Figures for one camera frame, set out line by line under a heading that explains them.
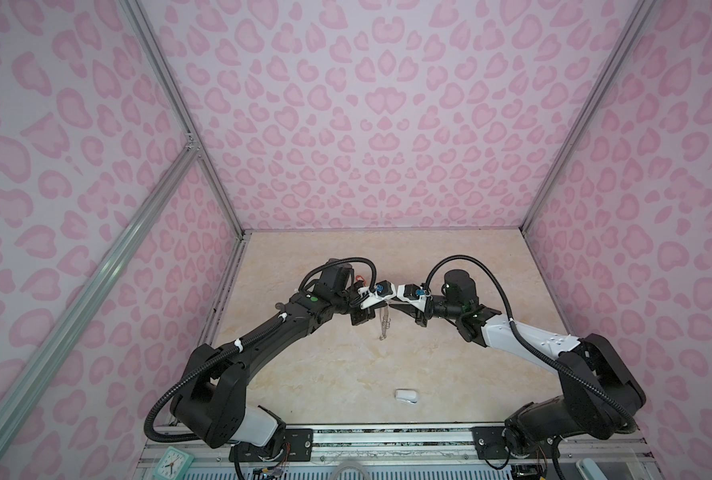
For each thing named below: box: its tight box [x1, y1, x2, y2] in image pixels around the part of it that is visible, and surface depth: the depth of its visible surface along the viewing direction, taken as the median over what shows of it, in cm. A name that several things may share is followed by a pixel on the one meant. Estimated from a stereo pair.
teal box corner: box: [576, 458, 609, 480], surface depth 70 cm
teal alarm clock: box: [153, 446, 195, 480], surface depth 71 cm
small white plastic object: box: [394, 389, 418, 403], surface depth 80 cm
